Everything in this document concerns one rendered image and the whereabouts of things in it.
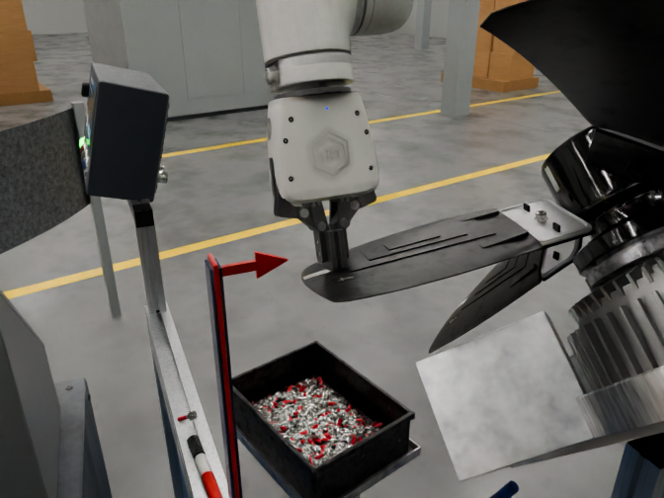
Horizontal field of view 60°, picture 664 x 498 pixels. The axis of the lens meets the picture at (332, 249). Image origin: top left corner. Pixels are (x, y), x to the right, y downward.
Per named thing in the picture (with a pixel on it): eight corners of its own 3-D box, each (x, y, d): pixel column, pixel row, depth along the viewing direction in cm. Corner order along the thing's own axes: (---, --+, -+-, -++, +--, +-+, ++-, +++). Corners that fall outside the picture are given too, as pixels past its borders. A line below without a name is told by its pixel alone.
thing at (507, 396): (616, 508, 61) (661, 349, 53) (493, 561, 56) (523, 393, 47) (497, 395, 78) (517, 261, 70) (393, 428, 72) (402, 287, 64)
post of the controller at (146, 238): (166, 311, 103) (152, 207, 95) (149, 314, 102) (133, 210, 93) (164, 303, 105) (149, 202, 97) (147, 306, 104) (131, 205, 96)
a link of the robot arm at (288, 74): (274, 53, 50) (279, 89, 50) (366, 48, 53) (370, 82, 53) (250, 72, 57) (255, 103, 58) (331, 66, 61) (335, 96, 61)
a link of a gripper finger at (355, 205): (332, 203, 56) (341, 270, 57) (362, 199, 57) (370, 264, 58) (321, 202, 59) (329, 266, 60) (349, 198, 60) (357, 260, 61)
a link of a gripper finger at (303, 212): (300, 207, 55) (309, 276, 56) (331, 203, 56) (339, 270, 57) (290, 207, 58) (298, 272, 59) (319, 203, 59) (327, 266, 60)
